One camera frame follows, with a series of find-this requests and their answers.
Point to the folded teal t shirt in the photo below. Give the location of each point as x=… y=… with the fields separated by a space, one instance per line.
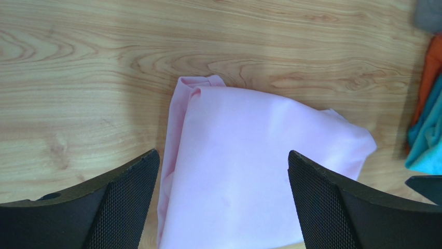
x=424 y=137

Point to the orange folded cloth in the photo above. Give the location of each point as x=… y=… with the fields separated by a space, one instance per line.
x=428 y=90

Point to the clear plastic bin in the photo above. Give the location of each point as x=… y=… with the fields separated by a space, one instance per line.
x=427 y=16

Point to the pink t shirt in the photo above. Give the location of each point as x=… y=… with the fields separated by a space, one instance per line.
x=224 y=180

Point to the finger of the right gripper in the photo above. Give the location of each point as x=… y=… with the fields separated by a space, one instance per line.
x=427 y=186

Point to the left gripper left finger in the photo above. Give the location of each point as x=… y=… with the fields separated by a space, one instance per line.
x=107 y=211

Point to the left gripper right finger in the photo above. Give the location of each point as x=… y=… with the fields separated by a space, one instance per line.
x=335 y=211

